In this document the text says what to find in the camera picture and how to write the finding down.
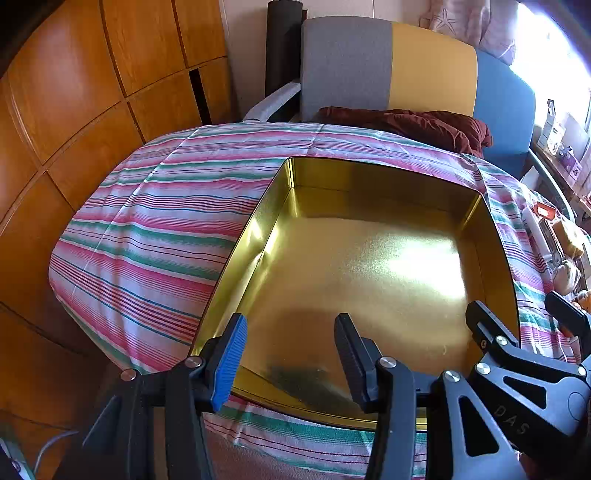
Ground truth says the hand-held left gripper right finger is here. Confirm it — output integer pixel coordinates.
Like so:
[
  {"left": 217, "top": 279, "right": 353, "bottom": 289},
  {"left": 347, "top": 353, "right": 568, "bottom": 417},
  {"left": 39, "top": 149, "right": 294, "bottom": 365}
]
[{"left": 333, "top": 313, "right": 527, "bottom": 480}]

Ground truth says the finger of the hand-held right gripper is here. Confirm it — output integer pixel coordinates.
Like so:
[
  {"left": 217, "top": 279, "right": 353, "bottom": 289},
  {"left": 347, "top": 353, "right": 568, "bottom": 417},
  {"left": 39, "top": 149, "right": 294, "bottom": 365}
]
[
  {"left": 545, "top": 292, "right": 591, "bottom": 356},
  {"left": 465, "top": 300, "right": 591, "bottom": 407}
]

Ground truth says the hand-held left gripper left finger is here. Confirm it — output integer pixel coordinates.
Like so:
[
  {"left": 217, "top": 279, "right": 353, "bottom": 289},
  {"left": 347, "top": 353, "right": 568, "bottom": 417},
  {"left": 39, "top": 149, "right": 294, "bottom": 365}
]
[{"left": 55, "top": 313, "right": 249, "bottom": 480}]

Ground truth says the gold tin container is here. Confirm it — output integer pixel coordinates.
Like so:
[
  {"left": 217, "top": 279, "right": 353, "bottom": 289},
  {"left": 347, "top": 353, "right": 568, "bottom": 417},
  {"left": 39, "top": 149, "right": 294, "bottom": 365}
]
[{"left": 189, "top": 157, "right": 522, "bottom": 432}]

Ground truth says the wooden desk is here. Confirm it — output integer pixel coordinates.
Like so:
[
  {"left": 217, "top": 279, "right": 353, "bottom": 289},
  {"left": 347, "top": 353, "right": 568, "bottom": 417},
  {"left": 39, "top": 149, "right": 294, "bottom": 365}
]
[{"left": 529, "top": 138, "right": 591, "bottom": 213}]

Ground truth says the purple box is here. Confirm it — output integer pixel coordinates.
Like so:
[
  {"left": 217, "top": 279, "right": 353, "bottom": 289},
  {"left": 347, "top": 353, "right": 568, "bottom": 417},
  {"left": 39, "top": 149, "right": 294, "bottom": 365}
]
[{"left": 558, "top": 148, "right": 583, "bottom": 178}]

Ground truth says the striped pink green cloth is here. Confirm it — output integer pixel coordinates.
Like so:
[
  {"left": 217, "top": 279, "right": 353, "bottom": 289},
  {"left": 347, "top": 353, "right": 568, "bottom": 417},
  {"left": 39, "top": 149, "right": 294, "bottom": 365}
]
[{"left": 48, "top": 121, "right": 585, "bottom": 476}]

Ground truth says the white printed box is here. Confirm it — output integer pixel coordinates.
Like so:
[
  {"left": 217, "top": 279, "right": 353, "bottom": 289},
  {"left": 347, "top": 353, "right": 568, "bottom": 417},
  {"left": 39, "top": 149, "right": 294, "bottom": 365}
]
[{"left": 538, "top": 99, "right": 568, "bottom": 153}]

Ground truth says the maroon padded jacket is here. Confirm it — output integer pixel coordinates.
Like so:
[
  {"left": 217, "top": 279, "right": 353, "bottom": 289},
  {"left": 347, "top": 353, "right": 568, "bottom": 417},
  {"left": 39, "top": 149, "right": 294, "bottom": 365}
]
[{"left": 318, "top": 106, "right": 494, "bottom": 155}]

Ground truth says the grey yellow blue armchair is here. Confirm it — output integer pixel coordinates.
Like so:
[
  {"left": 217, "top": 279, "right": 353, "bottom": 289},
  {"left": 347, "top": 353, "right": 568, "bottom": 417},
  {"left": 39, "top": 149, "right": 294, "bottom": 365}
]
[{"left": 242, "top": 16, "right": 578, "bottom": 222}]

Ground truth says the pink patterned curtain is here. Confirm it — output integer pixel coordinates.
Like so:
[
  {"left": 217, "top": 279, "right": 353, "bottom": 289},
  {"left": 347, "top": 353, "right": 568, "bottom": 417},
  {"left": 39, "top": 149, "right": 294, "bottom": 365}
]
[{"left": 420, "top": 0, "right": 518, "bottom": 65}]

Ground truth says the black rolled mat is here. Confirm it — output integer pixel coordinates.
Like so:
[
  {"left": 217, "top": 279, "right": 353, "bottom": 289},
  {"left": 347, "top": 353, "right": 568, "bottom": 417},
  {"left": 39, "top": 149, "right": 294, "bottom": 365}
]
[{"left": 265, "top": 0, "right": 308, "bottom": 100}]

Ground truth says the white cable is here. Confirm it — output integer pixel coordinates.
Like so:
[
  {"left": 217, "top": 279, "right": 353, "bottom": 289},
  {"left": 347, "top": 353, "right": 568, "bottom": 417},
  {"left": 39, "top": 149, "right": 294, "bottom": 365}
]
[{"left": 34, "top": 429, "right": 80, "bottom": 469}]

